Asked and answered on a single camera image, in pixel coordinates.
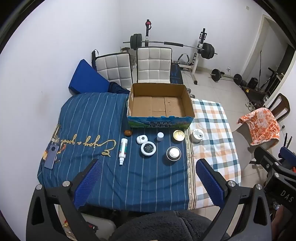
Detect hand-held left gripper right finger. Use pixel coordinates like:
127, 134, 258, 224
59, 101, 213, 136
196, 159, 271, 241

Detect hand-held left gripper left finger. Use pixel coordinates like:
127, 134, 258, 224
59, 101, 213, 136
26, 159, 103, 241

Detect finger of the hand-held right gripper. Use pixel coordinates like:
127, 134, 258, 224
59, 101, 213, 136
278, 146, 296, 163
253, 146, 281, 168

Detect white spray bottle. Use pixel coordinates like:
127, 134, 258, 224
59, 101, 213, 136
119, 138, 128, 166

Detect round metal shaker tin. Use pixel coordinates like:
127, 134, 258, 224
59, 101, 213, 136
166, 146, 181, 161

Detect white round jar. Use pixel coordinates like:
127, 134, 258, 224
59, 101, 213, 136
191, 128, 204, 142

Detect round white black-top container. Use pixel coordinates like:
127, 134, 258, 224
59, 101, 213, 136
141, 141, 157, 157

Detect cardboard box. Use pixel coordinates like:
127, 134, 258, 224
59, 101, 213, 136
127, 83, 195, 129

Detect person's right forearm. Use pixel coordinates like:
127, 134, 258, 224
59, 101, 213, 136
271, 204, 296, 241

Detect orange patterned towel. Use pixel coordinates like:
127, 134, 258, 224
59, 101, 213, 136
239, 108, 281, 146

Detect plaid bed sheet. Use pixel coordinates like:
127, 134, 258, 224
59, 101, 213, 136
185, 98, 242, 209

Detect white plastic stool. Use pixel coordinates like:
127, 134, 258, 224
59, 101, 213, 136
80, 213, 116, 241

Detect blue smartphone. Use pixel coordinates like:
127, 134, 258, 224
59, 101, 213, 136
44, 144, 59, 170

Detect wooden chair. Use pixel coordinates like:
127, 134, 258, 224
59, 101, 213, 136
232, 93, 290, 163

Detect bunch of keys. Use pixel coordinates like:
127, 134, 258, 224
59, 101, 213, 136
51, 124, 61, 144

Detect blue striped blanket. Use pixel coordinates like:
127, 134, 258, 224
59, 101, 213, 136
38, 92, 197, 212

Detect dark fleece clothing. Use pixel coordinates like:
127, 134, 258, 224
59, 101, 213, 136
109, 210, 215, 241

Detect black speaker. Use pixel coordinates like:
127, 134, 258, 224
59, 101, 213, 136
247, 77, 259, 90

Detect short barbell with black plates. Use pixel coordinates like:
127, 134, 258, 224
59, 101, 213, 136
210, 69, 243, 85

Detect dark blue cloth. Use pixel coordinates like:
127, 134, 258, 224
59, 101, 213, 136
108, 81, 130, 95

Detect blue foam cushion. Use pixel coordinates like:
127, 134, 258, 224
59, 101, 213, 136
68, 59, 110, 95

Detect blue bench pad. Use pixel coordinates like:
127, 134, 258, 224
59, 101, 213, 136
170, 64, 184, 85

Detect white padded chair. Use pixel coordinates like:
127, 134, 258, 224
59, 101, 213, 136
136, 47, 173, 84
95, 52, 133, 90

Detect white weight bench rack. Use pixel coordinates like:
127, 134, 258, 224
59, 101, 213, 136
141, 20, 207, 85

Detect long barbell with black plates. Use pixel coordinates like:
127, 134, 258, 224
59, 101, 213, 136
122, 34, 218, 59

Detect white door frame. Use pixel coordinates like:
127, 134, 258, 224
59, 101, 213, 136
240, 14, 296, 93

